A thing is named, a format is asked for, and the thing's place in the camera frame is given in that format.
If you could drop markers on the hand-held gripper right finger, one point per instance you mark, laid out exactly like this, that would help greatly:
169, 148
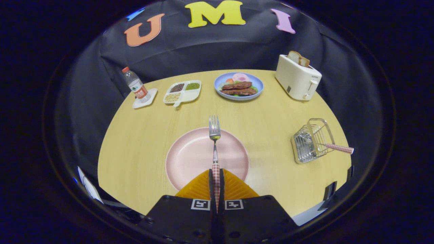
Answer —
251, 220

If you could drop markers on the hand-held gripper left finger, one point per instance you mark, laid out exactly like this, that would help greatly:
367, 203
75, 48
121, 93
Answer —
183, 220

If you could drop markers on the pink round plate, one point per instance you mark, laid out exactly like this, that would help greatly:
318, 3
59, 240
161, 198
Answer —
190, 159

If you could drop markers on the black table edge clamp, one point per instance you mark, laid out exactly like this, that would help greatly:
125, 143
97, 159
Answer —
349, 173
330, 190

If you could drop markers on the white paper sheet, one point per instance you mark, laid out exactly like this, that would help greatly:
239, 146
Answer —
90, 188

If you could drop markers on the white divided grain tray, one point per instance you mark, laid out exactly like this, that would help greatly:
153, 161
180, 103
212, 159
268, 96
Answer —
191, 95

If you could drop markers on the white square coaster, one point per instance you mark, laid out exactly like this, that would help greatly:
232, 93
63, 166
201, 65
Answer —
153, 95

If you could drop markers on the brown meat strip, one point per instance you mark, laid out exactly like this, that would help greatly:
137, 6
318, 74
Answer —
237, 85
239, 92

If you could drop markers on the blue food plate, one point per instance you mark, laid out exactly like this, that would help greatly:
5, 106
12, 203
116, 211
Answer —
259, 81

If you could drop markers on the clear plastic water bottle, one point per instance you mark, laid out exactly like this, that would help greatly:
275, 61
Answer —
137, 88

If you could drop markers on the pink ham slice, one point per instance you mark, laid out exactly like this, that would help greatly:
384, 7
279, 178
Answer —
240, 77

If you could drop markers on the cream white toaster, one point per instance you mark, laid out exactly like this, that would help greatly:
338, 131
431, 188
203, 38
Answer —
295, 81

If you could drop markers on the toasted bread slice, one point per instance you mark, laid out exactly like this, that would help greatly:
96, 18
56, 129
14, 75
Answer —
294, 57
304, 62

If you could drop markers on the black backdrop cloth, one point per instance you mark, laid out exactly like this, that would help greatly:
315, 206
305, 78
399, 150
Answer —
203, 51

